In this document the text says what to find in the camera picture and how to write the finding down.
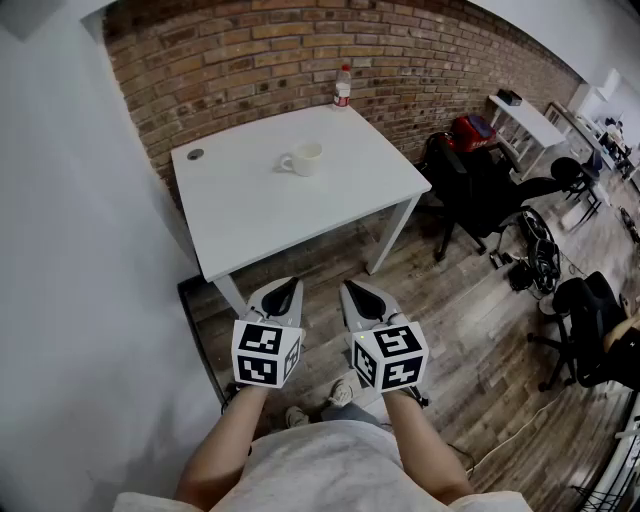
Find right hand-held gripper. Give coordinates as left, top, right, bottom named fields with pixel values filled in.
left=339, top=280, right=432, bottom=406

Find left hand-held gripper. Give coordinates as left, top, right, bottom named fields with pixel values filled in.
left=231, top=277, right=307, bottom=390

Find white mug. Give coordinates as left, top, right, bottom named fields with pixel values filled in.
left=277, top=142, right=324, bottom=179

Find person's left forearm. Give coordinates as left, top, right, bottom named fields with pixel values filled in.
left=173, top=384, right=272, bottom=512

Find person's right forearm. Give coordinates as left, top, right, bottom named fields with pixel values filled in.
left=383, top=388, right=475, bottom=502

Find person's right beige shoe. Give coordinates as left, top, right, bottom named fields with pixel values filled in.
left=326, top=378, right=356, bottom=408

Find white square table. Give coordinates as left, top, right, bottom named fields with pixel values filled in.
left=170, top=102, right=433, bottom=317

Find person's grey trousers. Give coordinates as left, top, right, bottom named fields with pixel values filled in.
left=319, top=401, right=392, bottom=427

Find black office chair with headrest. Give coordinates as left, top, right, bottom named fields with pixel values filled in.
left=418, top=130, right=576, bottom=262

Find person's light grey shirt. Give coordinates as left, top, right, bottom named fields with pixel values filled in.
left=112, top=418, right=537, bottom=512

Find red bag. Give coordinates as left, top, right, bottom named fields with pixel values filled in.
left=448, top=114, right=499, bottom=152

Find black mesh office chair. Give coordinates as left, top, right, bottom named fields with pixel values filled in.
left=526, top=271, right=640, bottom=392

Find clear plastic bottle red label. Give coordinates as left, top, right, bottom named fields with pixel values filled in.
left=332, top=63, right=353, bottom=111

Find small black office chair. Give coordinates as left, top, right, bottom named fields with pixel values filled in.
left=549, top=156, right=602, bottom=202

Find long white background table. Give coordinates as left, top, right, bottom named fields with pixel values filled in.
left=486, top=93, right=569, bottom=182

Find row of background desks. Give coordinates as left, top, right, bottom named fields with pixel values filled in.
left=547, top=67, right=640, bottom=184

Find pile of black cables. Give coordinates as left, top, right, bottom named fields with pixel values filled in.
left=508, top=206, right=564, bottom=297

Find white floor cable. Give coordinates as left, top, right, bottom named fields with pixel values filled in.
left=467, top=388, right=569, bottom=474

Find white wire rack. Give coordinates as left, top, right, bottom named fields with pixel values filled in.
left=572, top=393, right=640, bottom=512

